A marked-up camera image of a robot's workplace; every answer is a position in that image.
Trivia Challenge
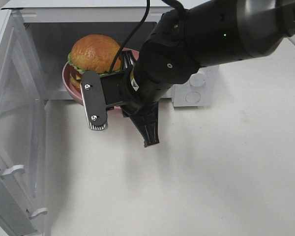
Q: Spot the round white door button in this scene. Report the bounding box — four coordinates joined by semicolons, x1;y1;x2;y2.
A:
185;91;201;104

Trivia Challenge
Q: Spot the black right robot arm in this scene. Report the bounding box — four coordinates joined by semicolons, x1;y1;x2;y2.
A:
103;0;295;147

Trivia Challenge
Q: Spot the black camera cable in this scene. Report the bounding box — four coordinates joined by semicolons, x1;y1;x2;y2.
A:
107;0;151;75

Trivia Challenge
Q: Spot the white microwave door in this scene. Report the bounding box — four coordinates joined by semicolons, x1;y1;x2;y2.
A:
0;9;48;236

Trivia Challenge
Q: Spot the toy hamburger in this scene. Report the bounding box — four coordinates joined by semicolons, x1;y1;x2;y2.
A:
67;34;120;91

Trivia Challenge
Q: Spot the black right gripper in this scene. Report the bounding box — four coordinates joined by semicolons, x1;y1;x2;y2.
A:
100;50;174;148

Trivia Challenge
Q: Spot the lower white dial knob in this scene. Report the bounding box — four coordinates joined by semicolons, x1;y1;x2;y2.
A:
189;69;207;87

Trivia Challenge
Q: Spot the white microwave oven body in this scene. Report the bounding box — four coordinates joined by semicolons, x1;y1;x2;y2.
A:
2;0;218;107

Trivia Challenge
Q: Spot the pink round plate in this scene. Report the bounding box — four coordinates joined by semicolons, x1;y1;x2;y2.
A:
62;48;131;105

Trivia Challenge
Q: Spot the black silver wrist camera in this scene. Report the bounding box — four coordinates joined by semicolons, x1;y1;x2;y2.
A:
80;71;108;131

